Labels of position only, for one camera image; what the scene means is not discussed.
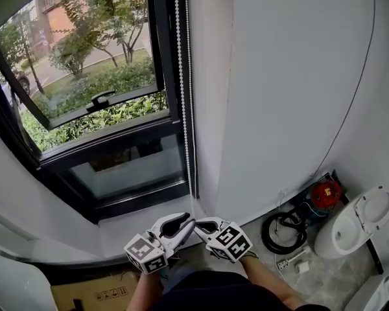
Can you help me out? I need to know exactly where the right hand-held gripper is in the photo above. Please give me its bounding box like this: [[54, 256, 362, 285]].
[[194, 216, 253, 264]]

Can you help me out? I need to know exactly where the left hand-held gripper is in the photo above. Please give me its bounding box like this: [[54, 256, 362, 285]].
[[123, 213, 196, 275]]

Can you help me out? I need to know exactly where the white bead pull chain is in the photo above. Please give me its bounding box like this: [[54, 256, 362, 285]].
[[173, 0, 198, 222]]

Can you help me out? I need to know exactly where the person's left forearm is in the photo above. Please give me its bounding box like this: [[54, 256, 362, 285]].
[[126, 270, 165, 311]]

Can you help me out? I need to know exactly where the person's right forearm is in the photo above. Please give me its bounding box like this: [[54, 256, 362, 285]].
[[239, 254, 307, 310]]

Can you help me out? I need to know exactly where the person's blue jeans leg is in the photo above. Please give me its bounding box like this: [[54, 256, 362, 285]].
[[163, 257, 195, 293]]

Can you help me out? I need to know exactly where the person's black shirt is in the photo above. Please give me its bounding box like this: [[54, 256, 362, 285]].
[[148, 269, 331, 311]]

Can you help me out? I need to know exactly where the white plastic rod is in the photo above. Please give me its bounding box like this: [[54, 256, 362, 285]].
[[287, 245, 312, 262]]

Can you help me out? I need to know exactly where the closed brown cardboard box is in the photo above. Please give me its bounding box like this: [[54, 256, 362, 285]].
[[50, 269, 140, 311]]

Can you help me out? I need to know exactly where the white toilet with raised lid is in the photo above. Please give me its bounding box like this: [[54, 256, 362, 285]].
[[313, 186, 389, 260]]

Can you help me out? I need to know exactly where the red topped vacuum cleaner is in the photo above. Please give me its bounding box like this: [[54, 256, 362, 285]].
[[303, 179, 342, 220]]

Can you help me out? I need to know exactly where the black open window sash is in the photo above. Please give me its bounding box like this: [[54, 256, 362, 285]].
[[0, 0, 166, 131]]

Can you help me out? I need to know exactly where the white plastic basin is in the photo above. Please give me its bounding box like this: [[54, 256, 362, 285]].
[[0, 253, 58, 311]]

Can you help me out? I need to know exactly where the white toilet with open seat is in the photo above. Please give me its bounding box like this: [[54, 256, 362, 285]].
[[351, 269, 389, 311]]

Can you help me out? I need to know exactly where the coiled black hose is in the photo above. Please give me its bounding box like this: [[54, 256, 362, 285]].
[[261, 202, 309, 255]]

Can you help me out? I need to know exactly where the black window frame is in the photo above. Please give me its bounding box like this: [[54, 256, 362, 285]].
[[0, 0, 200, 225]]

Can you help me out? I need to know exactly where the black window handle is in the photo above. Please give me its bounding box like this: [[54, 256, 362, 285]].
[[86, 89, 117, 113]]

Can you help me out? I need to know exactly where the thin black wall cable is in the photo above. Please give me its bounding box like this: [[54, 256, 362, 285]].
[[309, 0, 377, 179]]

